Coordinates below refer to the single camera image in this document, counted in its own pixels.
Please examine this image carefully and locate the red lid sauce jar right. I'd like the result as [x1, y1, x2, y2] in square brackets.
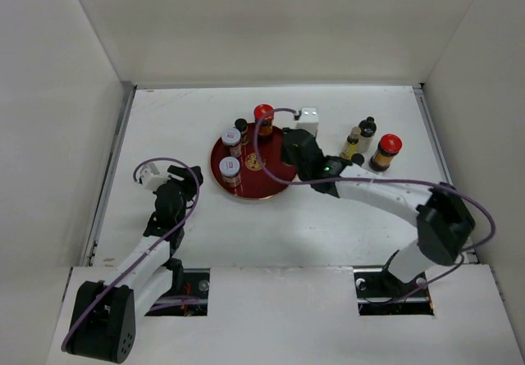
[369, 134, 403, 171]

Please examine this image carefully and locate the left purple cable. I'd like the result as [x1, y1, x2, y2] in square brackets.
[60, 157, 202, 353]

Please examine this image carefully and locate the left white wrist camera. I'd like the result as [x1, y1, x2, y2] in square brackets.
[139, 162, 168, 192]

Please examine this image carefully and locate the red round tray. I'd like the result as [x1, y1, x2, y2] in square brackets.
[210, 122, 295, 200]

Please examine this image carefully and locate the beige cap yellow bottle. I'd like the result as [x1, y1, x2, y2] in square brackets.
[340, 126, 361, 160]

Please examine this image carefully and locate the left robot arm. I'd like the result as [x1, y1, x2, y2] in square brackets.
[61, 158, 203, 364]

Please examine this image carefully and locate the white lid pink jar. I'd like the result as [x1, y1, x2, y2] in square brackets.
[219, 157, 242, 189]

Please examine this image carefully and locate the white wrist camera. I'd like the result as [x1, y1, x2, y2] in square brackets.
[139, 162, 168, 192]
[294, 107, 319, 137]

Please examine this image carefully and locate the white lid dark jar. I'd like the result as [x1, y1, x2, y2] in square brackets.
[221, 128, 242, 157]

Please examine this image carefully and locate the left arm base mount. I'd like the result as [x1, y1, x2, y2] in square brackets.
[147, 258, 211, 317]

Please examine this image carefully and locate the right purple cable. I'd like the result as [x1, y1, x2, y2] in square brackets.
[253, 107, 496, 304]

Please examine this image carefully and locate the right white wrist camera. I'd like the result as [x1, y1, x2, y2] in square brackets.
[294, 107, 319, 137]

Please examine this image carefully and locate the red lid sauce jar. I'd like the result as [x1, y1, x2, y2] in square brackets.
[369, 134, 403, 171]
[253, 103, 274, 143]

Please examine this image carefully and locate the small black cap spice bottle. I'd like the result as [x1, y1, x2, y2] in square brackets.
[235, 118, 249, 146]

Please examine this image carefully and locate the black cap dark bottle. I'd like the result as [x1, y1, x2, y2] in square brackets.
[357, 116, 377, 153]

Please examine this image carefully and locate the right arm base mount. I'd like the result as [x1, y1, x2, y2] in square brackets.
[353, 266, 434, 316]

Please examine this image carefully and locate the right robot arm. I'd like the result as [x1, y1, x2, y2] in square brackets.
[281, 128, 475, 296]

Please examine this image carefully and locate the red lid sauce jar back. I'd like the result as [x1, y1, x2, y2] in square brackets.
[253, 103, 274, 143]

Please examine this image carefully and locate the purple cable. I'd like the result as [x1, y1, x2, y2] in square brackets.
[253, 107, 496, 304]
[60, 157, 202, 353]

